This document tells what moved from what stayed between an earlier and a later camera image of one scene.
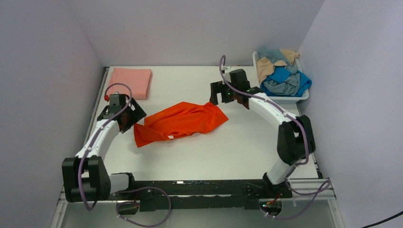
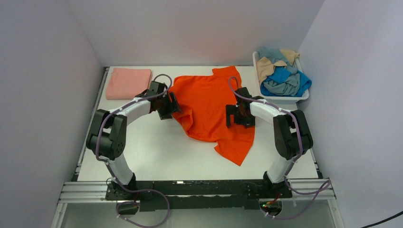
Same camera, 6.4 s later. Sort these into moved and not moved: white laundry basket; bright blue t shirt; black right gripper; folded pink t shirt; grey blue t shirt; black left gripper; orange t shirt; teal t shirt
Moved: orange t shirt; black right gripper; black left gripper
Not moved: grey blue t shirt; bright blue t shirt; folded pink t shirt; teal t shirt; white laundry basket
